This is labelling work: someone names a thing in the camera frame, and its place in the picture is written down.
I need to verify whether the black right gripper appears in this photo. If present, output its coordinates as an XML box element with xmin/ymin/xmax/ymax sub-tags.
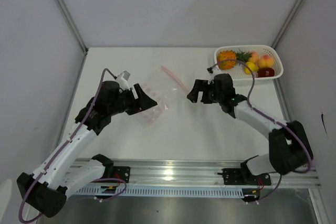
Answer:
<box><xmin>186</xmin><ymin>80</ymin><xmax>223</xmax><ymax>104</ymax></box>

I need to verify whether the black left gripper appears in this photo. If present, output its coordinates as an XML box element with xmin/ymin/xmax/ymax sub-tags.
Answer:
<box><xmin>109</xmin><ymin>83</ymin><xmax>157</xmax><ymax>116</ymax></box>

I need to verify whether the clear pink-dotted zip bag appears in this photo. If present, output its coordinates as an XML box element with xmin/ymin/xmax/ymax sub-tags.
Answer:
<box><xmin>135</xmin><ymin>66</ymin><xmax>188</xmax><ymax>126</ymax></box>

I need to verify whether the orange toy pineapple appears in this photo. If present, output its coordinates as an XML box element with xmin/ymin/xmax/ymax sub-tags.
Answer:
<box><xmin>216</xmin><ymin>49</ymin><xmax>252</xmax><ymax>70</ymax></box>

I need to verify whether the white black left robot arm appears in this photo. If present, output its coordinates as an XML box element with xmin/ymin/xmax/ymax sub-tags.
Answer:
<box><xmin>17</xmin><ymin>81</ymin><xmax>158</xmax><ymax>218</ymax></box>

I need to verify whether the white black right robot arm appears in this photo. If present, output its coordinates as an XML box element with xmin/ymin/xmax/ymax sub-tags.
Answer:
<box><xmin>187</xmin><ymin>73</ymin><xmax>313</xmax><ymax>184</ymax></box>

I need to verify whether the white perforated plastic basket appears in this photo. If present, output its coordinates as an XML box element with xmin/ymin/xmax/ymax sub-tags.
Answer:
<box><xmin>214</xmin><ymin>45</ymin><xmax>284</xmax><ymax>83</ymax></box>

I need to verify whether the yellow toy lemon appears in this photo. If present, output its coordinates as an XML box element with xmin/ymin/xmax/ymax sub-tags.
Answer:
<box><xmin>244</xmin><ymin>61</ymin><xmax>259</xmax><ymax>74</ymax></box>

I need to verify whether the pink toy peach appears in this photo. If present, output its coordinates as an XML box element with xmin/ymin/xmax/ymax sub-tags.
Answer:
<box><xmin>258</xmin><ymin>55</ymin><xmax>274</xmax><ymax>69</ymax></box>
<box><xmin>248</xmin><ymin>51</ymin><xmax>259</xmax><ymax>64</ymax></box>

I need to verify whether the dark red toy apple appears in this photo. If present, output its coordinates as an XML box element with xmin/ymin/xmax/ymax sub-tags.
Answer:
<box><xmin>257</xmin><ymin>68</ymin><xmax>275</xmax><ymax>78</ymax></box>

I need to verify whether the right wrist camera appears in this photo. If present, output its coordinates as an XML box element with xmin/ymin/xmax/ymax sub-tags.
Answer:
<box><xmin>207</xmin><ymin>67</ymin><xmax>222</xmax><ymax>80</ymax></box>

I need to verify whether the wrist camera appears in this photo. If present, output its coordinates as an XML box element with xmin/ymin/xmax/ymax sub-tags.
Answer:
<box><xmin>115</xmin><ymin>71</ymin><xmax>131</xmax><ymax>90</ymax></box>
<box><xmin>207</xmin><ymin>67</ymin><xmax>222</xmax><ymax>80</ymax></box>

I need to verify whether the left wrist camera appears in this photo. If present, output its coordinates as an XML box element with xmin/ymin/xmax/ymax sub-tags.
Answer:
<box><xmin>115</xmin><ymin>71</ymin><xmax>131</xmax><ymax>90</ymax></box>

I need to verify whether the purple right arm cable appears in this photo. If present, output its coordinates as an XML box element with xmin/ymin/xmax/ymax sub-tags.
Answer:
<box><xmin>208</xmin><ymin>59</ymin><xmax>314</xmax><ymax>204</ymax></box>

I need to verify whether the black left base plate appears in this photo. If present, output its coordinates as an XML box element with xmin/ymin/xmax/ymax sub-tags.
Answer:
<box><xmin>102</xmin><ymin>166</ymin><xmax>131</xmax><ymax>183</ymax></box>

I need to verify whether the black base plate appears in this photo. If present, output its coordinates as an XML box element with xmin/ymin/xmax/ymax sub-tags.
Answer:
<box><xmin>102</xmin><ymin>166</ymin><xmax>131</xmax><ymax>183</ymax></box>
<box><xmin>217</xmin><ymin>168</ymin><xmax>271</xmax><ymax>186</ymax></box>

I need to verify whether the aluminium mounting rail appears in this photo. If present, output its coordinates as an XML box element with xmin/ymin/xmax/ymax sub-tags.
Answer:
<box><xmin>65</xmin><ymin>158</ymin><xmax>321</xmax><ymax>189</ymax></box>

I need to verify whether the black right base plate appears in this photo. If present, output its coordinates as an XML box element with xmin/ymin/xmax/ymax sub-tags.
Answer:
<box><xmin>217</xmin><ymin>168</ymin><xmax>271</xmax><ymax>186</ymax></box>

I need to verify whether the white slotted cable duct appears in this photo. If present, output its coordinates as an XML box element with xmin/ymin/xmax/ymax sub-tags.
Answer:
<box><xmin>75</xmin><ymin>185</ymin><xmax>244</xmax><ymax>198</ymax></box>

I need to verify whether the grey aluminium corner post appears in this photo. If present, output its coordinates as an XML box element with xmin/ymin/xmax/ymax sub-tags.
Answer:
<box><xmin>271</xmin><ymin>0</ymin><xmax>306</xmax><ymax>48</ymax></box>

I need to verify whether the left grey corner post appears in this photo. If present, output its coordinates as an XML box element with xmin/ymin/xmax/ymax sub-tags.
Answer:
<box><xmin>54</xmin><ymin>0</ymin><xmax>88</xmax><ymax>54</ymax></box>

